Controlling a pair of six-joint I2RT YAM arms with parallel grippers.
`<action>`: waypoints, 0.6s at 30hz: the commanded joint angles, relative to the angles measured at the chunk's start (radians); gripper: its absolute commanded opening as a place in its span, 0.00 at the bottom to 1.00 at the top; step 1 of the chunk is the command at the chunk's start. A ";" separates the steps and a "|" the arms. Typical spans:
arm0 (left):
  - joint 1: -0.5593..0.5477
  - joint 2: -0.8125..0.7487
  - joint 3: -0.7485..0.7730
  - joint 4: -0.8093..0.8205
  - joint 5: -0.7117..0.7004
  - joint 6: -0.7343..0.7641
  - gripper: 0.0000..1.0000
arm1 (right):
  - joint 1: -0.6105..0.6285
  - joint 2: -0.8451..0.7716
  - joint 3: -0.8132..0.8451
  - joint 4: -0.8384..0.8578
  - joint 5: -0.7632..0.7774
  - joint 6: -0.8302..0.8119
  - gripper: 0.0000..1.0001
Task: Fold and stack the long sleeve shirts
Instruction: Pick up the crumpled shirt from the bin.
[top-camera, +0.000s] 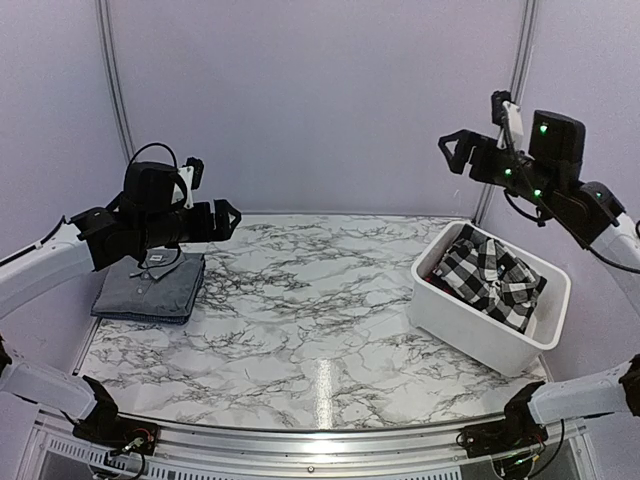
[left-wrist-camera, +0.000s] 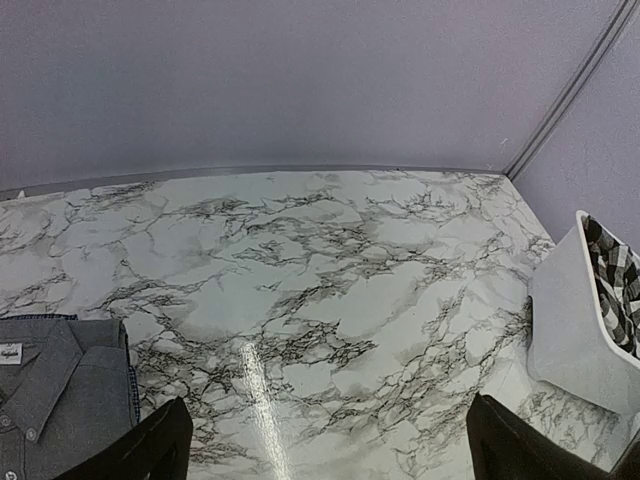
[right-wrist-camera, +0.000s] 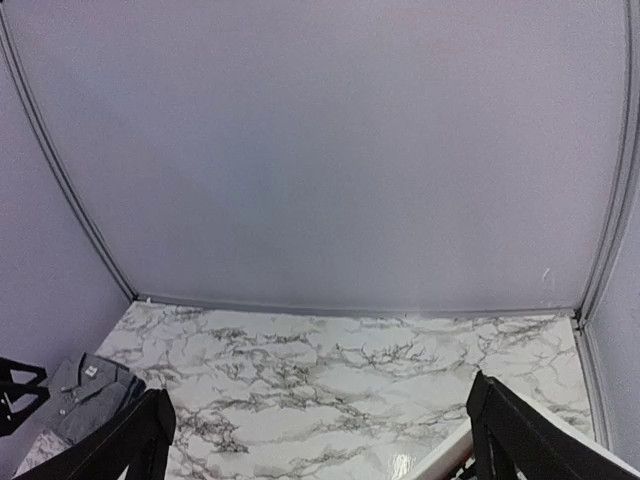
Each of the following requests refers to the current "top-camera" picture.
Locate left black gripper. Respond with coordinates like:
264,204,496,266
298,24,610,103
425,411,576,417
137,198,241,250

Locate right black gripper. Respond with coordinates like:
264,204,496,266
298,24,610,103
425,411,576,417
439,130,558,212

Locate black white plaid shirt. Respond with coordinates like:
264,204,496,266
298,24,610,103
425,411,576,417
431,225,547,334

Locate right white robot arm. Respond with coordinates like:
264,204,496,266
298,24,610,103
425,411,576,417
438,102,639,448

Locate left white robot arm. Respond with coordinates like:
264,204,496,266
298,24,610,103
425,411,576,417
1,155,242,446

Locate folded grey shirt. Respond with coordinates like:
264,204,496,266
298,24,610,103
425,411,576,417
91,249,206,317

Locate folded blue checked shirt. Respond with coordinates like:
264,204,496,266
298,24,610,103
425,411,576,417
91,311,190,325

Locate red black plaid shirt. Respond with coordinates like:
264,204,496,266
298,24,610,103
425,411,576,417
424,273,452,294

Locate white plastic bin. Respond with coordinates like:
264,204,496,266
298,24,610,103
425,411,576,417
408,220,571,377

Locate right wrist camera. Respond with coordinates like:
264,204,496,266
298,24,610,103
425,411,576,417
491,90,524,151

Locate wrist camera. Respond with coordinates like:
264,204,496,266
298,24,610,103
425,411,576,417
172,157,204,209
491,90,524,151

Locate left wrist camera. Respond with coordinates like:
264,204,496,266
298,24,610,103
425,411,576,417
172,157,204,209

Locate right wall metal profile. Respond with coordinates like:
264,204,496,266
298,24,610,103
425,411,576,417
473,0,539,225

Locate wall metal profile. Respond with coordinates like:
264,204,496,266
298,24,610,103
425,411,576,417
95,0,135,163
473,0,539,225

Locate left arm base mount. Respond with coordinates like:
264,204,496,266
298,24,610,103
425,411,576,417
72,415,160,456

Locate left wall metal profile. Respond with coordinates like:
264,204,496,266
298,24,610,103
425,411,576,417
95,0,135,163

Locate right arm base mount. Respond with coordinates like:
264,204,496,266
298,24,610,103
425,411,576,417
456,419,548,458

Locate aluminium front rail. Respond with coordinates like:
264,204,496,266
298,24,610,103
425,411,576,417
17,409,599,479

